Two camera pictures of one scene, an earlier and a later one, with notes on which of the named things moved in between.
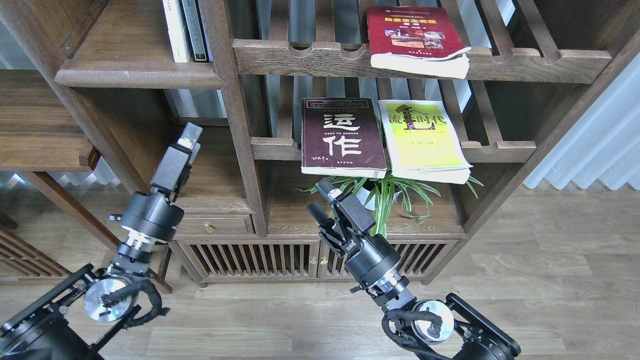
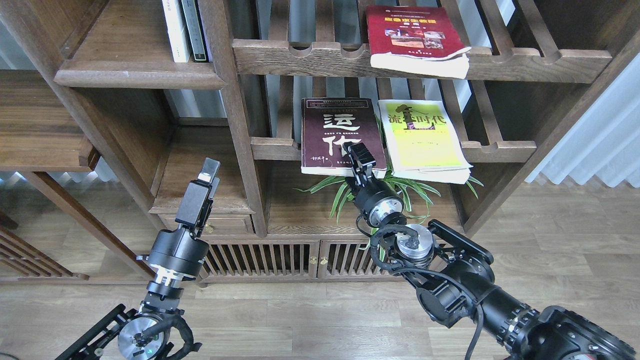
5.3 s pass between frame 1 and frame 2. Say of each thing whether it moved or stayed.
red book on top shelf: stayed
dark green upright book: stayed
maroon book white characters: stayed
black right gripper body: moved
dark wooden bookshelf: stayed
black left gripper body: moved
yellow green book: stayed
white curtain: stayed
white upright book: stayed
